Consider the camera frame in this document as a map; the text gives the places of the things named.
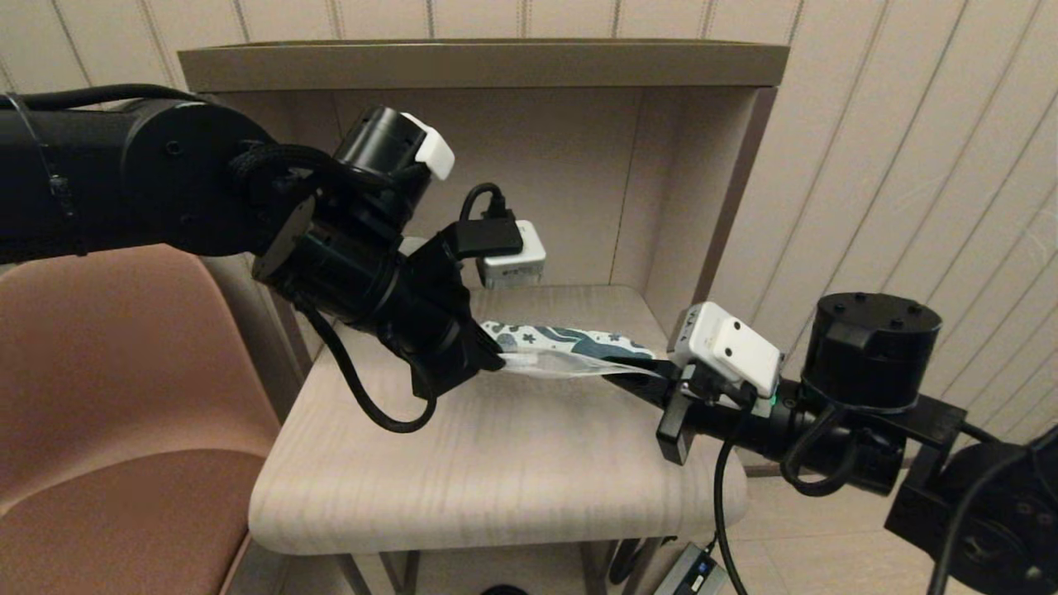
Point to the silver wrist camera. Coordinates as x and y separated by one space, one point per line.
682 330
517 260

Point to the white floral zipper pouch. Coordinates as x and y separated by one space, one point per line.
570 343

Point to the brown baseboard strip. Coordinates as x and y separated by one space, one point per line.
760 471

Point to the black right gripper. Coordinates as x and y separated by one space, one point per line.
744 421

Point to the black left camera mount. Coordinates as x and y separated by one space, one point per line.
483 235

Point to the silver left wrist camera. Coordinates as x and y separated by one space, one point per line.
517 260

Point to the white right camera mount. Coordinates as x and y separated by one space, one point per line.
740 347

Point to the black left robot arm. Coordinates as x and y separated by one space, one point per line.
124 173

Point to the pink upholstered chair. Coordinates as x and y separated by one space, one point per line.
124 413

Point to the beige wooden shelf hutch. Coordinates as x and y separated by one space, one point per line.
496 64

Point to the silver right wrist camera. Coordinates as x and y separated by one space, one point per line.
682 330

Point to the black round floor object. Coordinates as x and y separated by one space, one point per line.
504 592

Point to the dark metal table leg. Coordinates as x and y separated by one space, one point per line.
591 570
409 574

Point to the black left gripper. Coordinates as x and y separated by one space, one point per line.
388 306

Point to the grey power adapter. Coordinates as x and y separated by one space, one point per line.
690 574

